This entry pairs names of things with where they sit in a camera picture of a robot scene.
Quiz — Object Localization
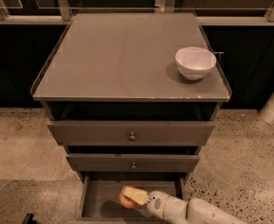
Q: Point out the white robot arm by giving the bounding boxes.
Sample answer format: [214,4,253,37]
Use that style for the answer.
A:
[119,186,247,224]

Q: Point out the grey middle drawer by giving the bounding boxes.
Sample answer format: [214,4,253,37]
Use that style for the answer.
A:
[66,147,199,173]

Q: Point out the red apple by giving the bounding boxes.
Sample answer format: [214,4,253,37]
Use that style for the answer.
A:
[118,188,137,209]

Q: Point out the white ceramic bowl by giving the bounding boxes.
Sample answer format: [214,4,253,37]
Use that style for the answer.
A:
[175,47,216,80]

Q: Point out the grey top drawer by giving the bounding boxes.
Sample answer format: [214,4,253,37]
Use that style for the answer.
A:
[48,103,213,147]

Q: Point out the grey drawer cabinet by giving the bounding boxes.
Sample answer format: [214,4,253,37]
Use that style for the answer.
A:
[30,11,232,183]

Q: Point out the black object on floor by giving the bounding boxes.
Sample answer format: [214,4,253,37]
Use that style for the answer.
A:
[22,213,36,224]

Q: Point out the grey drawer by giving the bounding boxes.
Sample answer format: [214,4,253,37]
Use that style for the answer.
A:
[77,172,185,224]
[66,147,199,173]
[48,103,213,147]

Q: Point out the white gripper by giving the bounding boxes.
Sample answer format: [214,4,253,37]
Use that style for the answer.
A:
[123,186,188,224]

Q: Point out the grey bottom drawer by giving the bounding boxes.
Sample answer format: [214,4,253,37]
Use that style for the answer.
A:
[77,172,185,224]

